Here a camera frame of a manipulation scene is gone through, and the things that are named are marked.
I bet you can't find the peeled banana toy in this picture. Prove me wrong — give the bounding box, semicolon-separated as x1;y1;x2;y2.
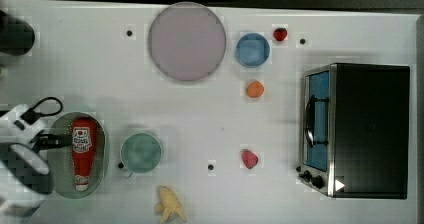
154;186;188;224

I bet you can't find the black cylinder post upper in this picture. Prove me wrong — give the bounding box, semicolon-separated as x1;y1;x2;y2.
0;11;35;56

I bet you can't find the orange toy fruit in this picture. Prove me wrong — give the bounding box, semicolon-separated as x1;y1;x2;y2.
246;81;265;98

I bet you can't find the green mug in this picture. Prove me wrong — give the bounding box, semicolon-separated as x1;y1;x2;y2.
118;133;162;178

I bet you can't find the black toaster oven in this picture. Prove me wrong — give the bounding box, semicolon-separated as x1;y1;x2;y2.
296;63;410;199

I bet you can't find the blue bowl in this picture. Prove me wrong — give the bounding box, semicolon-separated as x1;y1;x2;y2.
235;33;271;68

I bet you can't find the red ketchup bottle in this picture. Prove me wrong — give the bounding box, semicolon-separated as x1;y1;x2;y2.
71;117;98;192

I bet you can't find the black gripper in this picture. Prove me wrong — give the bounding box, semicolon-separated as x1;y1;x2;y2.
13;110;72;149

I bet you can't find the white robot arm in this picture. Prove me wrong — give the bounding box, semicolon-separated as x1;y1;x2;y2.
0;104;72;224

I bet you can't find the pink strawberry toy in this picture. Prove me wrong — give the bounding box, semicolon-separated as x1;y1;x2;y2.
241;149;259;169

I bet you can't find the red strawberry toy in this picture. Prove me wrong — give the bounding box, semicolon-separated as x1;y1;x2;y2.
273;28;288;42

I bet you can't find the green oval strainer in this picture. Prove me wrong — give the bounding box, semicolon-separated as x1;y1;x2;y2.
47;112;107;199

